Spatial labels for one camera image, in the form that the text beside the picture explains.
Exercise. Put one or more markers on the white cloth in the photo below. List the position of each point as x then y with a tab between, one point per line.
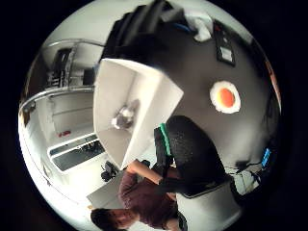
199	25

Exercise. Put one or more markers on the black bag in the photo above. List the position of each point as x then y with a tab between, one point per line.
141	29

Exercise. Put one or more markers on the black object on floor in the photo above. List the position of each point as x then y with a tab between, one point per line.
108	171

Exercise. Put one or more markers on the black rack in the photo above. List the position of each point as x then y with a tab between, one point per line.
61	67

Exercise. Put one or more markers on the white panel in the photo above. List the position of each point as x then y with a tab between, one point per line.
208	208

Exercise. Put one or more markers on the white box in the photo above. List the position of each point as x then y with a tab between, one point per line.
112	96

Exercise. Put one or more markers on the the person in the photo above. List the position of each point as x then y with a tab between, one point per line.
144	199

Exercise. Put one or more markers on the small red object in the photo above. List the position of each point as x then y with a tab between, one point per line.
64	133

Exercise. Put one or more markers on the fried egg toy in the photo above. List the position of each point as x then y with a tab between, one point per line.
225	97

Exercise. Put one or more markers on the black flat device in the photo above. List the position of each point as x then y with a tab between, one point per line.
224	45

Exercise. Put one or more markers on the blue object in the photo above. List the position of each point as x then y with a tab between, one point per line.
266	157

